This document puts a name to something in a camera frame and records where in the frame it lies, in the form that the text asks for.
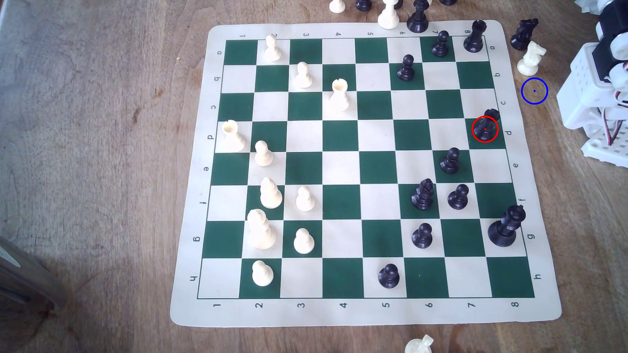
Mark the dark grey metal object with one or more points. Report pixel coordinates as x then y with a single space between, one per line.
24 274

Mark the green white vinyl chess mat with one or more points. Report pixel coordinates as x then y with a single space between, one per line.
343 169

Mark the white pawn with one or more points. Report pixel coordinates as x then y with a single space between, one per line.
303 76
337 6
263 154
272 49
303 241
262 274
305 199

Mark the black pawn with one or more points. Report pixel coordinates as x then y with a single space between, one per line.
363 5
422 236
406 68
440 44
458 197
388 276
450 162

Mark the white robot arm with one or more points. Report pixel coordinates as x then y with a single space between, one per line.
581 88

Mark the black queen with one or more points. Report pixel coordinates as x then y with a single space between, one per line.
418 19

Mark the black king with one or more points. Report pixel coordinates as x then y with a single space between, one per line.
505 228

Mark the white rook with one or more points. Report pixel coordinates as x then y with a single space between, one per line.
232 137
339 95

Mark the black rook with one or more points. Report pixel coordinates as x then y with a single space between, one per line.
474 38
485 128

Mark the white queen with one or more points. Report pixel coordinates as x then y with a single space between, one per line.
260 230

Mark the white bishop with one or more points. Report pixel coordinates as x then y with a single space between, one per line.
388 17
270 193

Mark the black bishop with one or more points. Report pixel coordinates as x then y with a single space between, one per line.
423 195

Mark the black knight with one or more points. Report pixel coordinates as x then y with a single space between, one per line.
523 35

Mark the white knight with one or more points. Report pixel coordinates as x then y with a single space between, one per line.
531 59
418 345

